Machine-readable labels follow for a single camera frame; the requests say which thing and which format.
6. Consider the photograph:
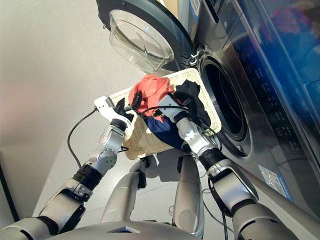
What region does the orange cloth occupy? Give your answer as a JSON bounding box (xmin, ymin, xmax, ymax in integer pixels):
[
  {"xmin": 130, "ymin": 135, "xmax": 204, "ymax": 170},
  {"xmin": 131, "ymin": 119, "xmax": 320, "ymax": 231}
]
[{"xmin": 128, "ymin": 73, "xmax": 175, "ymax": 119}]

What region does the navy blue cloth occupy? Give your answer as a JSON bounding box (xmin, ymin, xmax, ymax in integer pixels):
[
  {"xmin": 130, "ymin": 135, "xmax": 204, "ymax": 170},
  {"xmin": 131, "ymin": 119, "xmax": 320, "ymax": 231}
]
[{"xmin": 141, "ymin": 115, "xmax": 185, "ymax": 151}]

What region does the black cloth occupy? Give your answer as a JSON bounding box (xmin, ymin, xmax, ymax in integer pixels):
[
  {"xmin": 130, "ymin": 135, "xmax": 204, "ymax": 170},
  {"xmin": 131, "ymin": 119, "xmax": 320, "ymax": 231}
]
[{"xmin": 173, "ymin": 79, "xmax": 212, "ymax": 127}]

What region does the pale woven laundry basket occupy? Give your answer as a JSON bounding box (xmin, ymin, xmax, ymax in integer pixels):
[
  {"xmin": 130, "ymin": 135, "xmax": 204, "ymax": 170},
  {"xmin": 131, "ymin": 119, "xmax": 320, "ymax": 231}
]
[{"xmin": 106, "ymin": 67, "xmax": 223, "ymax": 161}]

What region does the round glass washing machine door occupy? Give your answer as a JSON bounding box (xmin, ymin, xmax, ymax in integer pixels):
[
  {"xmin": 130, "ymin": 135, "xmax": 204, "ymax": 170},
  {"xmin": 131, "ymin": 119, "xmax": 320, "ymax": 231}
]
[{"xmin": 95, "ymin": 0, "xmax": 195, "ymax": 74}]

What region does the grey washing machine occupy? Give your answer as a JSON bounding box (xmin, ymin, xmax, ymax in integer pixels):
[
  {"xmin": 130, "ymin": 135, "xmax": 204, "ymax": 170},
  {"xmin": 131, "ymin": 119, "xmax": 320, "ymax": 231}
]
[{"xmin": 191, "ymin": 0, "xmax": 320, "ymax": 227}]

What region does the blue white machine label sticker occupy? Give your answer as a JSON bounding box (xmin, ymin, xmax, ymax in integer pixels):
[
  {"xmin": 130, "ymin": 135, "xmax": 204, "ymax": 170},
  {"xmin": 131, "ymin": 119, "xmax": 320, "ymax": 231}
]
[{"xmin": 257, "ymin": 164, "xmax": 294, "ymax": 202}]

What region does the silver robot leg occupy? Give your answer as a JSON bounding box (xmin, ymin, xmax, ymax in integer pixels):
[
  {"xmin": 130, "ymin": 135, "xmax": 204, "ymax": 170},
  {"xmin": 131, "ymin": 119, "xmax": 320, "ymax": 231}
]
[
  {"xmin": 171, "ymin": 153, "xmax": 205, "ymax": 238},
  {"xmin": 100, "ymin": 157, "xmax": 149, "ymax": 224}
]

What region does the silver robot torso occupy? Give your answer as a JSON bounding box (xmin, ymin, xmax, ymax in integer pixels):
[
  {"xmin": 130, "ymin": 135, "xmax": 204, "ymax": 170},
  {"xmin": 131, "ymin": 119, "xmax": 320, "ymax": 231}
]
[{"xmin": 46, "ymin": 219, "xmax": 202, "ymax": 240}]

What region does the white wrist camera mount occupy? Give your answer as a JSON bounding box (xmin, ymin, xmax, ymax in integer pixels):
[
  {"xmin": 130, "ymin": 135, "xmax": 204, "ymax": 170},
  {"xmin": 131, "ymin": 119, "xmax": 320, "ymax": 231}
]
[
  {"xmin": 93, "ymin": 95, "xmax": 135, "ymax": 124},
  {"xmin": 156, "ymin": 94, "xmax": 190, "ymax": 124}
]

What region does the black upper arm cable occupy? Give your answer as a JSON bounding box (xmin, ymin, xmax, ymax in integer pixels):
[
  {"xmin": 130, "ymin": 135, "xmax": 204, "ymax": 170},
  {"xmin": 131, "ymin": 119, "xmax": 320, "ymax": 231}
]
[{"xmin": 207, "ymin": 173, "xmax": 230, "ymax": 240}]

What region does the thin white floor wire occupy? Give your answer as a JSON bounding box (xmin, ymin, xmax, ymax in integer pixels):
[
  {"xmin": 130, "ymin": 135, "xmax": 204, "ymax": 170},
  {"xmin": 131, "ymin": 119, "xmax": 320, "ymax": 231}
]
[{"xmin": 167, "ymin": 187, "xmax": 227, "ymax": 227}]

